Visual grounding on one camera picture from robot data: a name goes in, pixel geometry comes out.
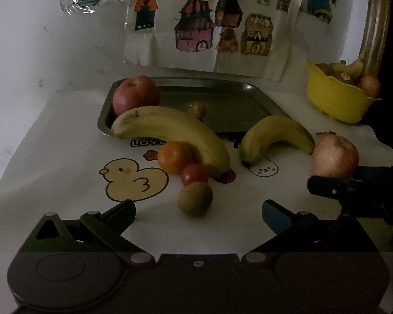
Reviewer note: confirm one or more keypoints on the banana in basket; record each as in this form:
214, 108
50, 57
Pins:
350, 67

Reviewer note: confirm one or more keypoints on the metal tray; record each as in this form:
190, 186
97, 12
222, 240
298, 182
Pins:
222, 104

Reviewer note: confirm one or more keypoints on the kiwi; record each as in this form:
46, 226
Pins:
195, 199

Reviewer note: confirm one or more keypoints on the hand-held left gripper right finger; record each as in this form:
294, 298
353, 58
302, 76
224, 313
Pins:
275, 215

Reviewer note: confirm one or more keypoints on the cherry tomato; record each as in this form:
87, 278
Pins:
194, 174

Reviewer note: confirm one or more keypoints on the white cartoon print tablecloth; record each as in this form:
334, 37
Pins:
59, 157

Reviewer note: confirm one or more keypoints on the golden round frame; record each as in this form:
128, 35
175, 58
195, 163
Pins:
375, 23

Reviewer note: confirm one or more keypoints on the long banana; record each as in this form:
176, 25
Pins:
183, 127

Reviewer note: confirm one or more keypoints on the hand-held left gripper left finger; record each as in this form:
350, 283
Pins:
125, 211

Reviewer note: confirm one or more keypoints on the green fruit with sticker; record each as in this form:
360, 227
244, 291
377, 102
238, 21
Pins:
345, 78

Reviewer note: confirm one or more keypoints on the yellow plastic basket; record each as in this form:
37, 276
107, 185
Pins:
335, 99

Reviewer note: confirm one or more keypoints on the orange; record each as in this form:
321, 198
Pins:
175, 157

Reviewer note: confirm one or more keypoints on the house drawings wall poster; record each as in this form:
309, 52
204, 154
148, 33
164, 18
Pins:
199, 23

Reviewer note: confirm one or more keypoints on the small brown fruit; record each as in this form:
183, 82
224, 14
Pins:
197, 109

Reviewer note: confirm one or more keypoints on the pale pink apple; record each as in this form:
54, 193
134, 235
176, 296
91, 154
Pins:
334, 157

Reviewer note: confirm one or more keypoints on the short banana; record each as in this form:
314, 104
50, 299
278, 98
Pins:
275, 134

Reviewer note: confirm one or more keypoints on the round reddish fruit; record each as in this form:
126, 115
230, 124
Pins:
370, 85

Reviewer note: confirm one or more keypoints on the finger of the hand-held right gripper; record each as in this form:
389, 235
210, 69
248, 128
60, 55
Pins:
327, 186

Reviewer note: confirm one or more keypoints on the dark red apple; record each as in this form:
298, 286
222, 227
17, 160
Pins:
135, 95

